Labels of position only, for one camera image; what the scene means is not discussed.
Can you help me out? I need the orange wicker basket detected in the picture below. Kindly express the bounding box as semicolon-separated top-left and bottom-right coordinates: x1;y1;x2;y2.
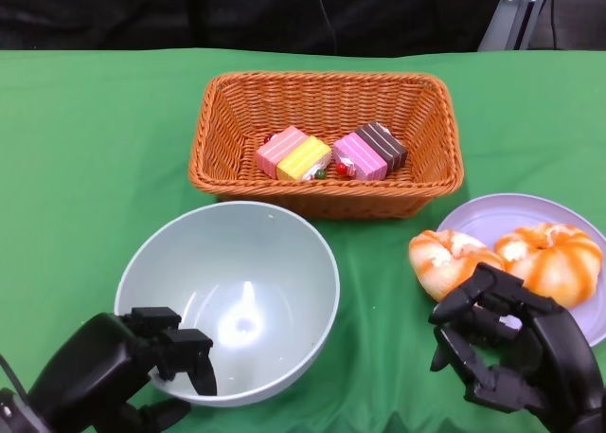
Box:
187;70;465;220

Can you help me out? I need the grey metal frame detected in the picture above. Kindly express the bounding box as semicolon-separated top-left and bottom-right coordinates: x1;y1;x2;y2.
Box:
477;0;600;53

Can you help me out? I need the brown chocolate cake slice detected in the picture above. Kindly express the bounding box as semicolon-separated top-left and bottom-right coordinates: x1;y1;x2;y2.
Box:
354;121;409;177

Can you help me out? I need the pink striped cake slice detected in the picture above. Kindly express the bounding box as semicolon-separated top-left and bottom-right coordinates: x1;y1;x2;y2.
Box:
332;132;388;182

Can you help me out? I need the black hanging cable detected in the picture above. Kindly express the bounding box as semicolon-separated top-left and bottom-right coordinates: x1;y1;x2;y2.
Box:
314;0;338;55

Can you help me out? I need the peach striped cake slice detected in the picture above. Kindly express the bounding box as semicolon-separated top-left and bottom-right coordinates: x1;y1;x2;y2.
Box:
256;125;309;181

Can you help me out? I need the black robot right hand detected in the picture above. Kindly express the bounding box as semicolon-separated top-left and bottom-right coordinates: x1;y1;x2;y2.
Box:
428;262;606;433

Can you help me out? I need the round pumpkin-shaped bread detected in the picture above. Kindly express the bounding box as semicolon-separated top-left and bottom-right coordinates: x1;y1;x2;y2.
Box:
494;222;605;310

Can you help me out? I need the black backdrop cloth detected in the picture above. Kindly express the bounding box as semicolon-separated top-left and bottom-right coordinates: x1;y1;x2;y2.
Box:
0;0;503;58

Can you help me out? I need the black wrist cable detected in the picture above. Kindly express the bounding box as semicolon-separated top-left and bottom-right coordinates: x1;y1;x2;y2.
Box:
0;353;25;399

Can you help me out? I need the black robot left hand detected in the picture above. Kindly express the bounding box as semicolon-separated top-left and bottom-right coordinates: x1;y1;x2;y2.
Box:
27;306;219;433

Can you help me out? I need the long golden bread loaf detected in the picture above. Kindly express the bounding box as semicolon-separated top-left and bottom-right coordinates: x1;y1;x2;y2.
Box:
408;228;507;303

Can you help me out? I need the thin black cable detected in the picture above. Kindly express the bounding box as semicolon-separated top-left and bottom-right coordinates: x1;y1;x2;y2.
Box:
548;0;561;50

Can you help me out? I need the yellow striped cake slice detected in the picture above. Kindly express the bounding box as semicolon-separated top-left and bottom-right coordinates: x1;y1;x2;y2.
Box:
276;136;332;182

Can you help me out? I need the green tablecloth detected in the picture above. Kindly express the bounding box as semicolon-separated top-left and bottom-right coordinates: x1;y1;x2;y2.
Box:
0;47;606;433

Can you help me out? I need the grey ceramic bowl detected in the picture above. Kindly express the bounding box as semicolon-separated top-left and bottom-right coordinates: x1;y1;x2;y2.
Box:
114;200;341;408

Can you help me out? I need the lavender plate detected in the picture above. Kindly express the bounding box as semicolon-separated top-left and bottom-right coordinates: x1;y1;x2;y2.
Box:
435;193;606;348

